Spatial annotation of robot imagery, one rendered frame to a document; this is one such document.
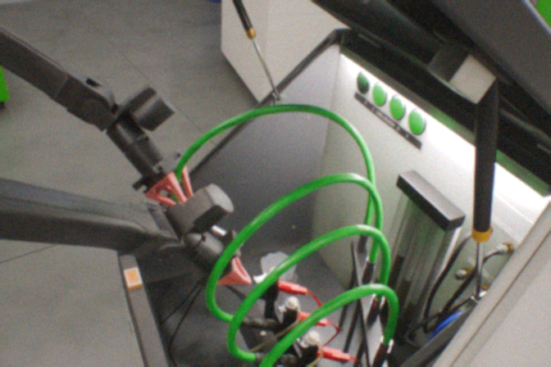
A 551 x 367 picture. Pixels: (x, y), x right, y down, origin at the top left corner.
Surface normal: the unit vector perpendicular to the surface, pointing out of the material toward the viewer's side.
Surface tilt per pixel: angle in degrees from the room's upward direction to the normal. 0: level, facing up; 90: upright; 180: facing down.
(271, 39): 90
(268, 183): 90
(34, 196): 50
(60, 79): 70
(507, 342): 76
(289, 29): 90
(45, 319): 0
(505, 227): 90
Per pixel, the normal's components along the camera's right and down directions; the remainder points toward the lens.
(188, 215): -0.32, -0.18
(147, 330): 0.08, -0.81
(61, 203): 0.78, -0.60
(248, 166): 0.42, 0.56
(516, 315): -0.86, -0.01
